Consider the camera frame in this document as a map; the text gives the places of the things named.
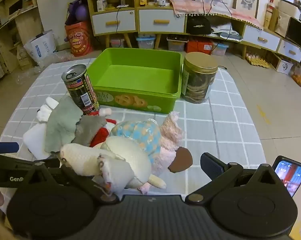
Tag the orange box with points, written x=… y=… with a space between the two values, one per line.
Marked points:
x=198 y=47

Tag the dark grey plush piece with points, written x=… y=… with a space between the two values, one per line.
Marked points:
x=89 y=128

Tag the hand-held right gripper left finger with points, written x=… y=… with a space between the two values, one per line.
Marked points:
x=78 y=180

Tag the red cylindrical bucket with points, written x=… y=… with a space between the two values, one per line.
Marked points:
x=78 y=38

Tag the clear box blue lid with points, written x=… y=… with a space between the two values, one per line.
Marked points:
x=220 y=49

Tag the white milk carton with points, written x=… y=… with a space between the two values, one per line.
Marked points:
x=101 y=3

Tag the bag of oranges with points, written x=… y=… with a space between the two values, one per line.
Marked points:
x=300 y=76

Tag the black monitor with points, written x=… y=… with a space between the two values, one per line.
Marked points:
x=296 y=33

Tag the clear jar gold lid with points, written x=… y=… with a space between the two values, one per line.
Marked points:
x=198 y=80

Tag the white cloth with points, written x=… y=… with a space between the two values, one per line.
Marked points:
x=35 y=140

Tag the brown round felt piece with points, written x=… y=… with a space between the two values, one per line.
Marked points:
x=180 y=160

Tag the white fluffy sock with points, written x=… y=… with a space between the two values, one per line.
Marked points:
x=45 y=111

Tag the small red santa hat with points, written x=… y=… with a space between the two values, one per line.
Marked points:
x=100 y=135

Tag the cardboard boxes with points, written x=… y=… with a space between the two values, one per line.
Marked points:
x=283 y=17

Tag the black drink can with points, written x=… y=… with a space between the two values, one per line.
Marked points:
x=80 y=90

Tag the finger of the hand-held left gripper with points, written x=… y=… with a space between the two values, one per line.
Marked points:
x=6 y=147

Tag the tall yellow wooden cabinet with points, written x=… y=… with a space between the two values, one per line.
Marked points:
x=89 y=2

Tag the low wooden tv stand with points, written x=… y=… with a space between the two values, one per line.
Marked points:
x=238 y=25

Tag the clear storage box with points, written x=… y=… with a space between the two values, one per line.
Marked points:
x=176 y=43
x=116 y=42
x=145 y=42

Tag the white paper bag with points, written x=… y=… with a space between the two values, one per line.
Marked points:
x=40 y=47

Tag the blue patterned cloth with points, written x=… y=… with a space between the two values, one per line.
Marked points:
x=138 y=132

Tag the pink table cloth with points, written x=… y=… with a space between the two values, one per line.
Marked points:
x=190 y=7

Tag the light wooden shelf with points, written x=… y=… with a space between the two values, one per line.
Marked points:
x=23 y=25

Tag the grey-green felt cloth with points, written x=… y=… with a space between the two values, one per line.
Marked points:
x=61 y=120

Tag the purple ball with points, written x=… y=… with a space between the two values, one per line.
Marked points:
x=81 y=13

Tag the black bag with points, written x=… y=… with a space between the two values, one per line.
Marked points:
x=198 y=25

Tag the black smartphone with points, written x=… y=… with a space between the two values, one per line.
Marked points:
x=289 y=175

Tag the green plastic box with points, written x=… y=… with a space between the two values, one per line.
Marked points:
x=140 y=77

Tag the egg carton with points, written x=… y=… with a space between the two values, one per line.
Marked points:
x=258 y=60

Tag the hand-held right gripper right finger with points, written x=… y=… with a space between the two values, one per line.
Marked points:
x=211 y=166

